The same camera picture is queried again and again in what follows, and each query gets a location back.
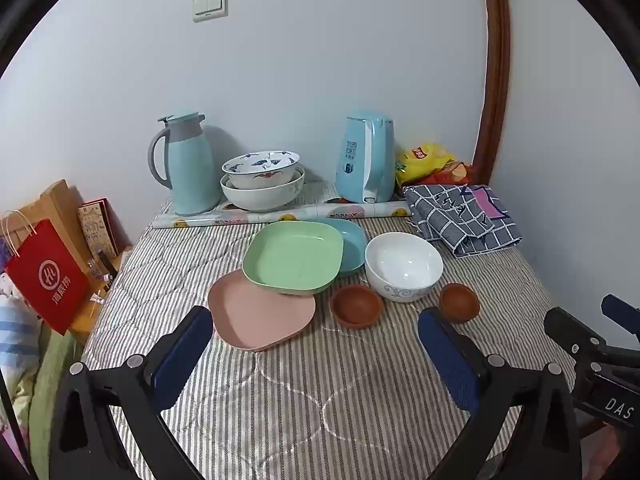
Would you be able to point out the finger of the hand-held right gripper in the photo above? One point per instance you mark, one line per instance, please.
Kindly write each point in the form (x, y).
(570, 330)
(622, 312)

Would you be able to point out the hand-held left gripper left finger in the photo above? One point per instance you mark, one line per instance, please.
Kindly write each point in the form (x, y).
(182, 355)

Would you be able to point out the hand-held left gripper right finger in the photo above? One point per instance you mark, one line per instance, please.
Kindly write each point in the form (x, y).
(447, 360)

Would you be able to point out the small brown bowl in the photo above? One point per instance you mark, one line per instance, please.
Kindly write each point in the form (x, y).
(459, 302)
(356, 305)

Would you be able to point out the pink square plate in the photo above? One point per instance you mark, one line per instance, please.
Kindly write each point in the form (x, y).
(260, 317)

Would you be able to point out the white bowl with grey swirls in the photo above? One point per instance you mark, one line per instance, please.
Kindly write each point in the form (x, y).
(402, 260)

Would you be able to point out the blue square plate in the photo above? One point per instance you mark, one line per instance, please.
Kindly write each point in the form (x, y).
(354, 245)

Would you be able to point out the green square plate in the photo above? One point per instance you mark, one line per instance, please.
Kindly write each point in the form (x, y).
(292, 255)

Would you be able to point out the wooden side table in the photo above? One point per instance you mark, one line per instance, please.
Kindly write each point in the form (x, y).
(95, 310)

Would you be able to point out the striped quilt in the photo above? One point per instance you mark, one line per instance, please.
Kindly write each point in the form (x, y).
(310, 400)

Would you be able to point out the green cloth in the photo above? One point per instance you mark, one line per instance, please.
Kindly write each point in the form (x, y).
(47, 390)

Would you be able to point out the grey checked cloth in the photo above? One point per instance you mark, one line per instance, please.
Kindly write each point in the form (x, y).
(450, 215)

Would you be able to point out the rolled fruit-print table cover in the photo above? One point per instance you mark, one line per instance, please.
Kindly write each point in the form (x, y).
(230, 217)

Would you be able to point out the patterned flat box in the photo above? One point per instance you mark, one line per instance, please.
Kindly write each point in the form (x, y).
(100, 227)

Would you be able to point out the red paper bag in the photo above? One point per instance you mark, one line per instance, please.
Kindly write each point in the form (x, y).
(47, 280)

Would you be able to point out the blue striped cloth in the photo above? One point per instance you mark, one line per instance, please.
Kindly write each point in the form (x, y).
(17, 340)

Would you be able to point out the large white swirl-patterned bowl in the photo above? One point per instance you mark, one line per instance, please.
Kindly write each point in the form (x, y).
(262, 197)

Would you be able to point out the light blue thermos jug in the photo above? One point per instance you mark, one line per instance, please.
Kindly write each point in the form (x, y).
(192, 170)

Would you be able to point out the red chip bag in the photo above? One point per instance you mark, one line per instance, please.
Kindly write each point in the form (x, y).
(452, 174)

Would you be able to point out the brown paper bag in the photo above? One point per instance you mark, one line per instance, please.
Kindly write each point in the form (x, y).
(50, 205)

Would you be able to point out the bowl with red blue print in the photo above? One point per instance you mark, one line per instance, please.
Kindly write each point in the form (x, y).
(260, 167)

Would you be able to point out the yellow chip bag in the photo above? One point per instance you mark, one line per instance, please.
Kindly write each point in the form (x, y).
(425, 157)

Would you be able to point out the light blue electric kettle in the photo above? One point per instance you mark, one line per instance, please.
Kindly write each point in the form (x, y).
(357, 160)

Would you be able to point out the brown wooden door frame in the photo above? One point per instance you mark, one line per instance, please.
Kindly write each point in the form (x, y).
(495, 85)

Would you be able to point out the white light switch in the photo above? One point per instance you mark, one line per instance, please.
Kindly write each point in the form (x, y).
(210, 5)

